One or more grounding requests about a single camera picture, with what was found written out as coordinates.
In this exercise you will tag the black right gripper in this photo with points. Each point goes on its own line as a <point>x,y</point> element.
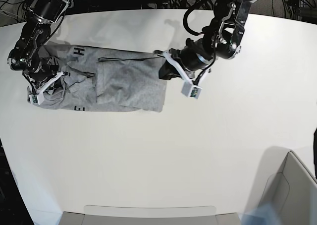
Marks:
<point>40,70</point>

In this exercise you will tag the grey T-shirt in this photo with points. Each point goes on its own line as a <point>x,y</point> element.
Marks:
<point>104,80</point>

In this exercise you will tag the grey plastic bin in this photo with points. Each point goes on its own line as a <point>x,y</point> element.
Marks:
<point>288,198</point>
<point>105,215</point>

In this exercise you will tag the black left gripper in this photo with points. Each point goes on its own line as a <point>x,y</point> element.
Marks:
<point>190,60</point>

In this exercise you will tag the grey plastic bin bottom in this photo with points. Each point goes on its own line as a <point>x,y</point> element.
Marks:
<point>105,215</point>

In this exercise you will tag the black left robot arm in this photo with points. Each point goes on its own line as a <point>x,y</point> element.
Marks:
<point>221,38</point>

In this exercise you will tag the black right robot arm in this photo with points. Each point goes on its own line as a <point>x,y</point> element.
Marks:
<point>35,33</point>

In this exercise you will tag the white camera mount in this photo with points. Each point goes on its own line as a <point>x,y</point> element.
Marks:
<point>185,73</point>
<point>36,91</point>

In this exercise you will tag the grey plastic bin right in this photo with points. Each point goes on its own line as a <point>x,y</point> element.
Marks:
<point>288,198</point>

